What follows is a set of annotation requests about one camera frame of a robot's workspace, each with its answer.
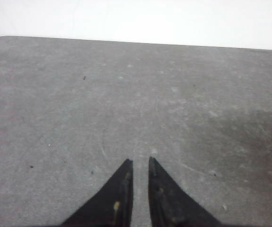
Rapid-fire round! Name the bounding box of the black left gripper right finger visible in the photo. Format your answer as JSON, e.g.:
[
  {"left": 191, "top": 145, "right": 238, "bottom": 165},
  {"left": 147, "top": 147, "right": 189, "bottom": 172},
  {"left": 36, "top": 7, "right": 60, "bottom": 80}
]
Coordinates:
[{"left": 148, "top": 157, "right": 221, "bottom": 227}]

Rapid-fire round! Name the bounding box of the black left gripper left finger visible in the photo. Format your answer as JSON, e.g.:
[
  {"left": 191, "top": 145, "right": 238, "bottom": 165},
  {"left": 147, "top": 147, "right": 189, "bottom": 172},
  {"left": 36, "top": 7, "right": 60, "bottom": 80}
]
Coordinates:
[{"left": 61, "top": 159, "right": 133, "bottom": 227}]

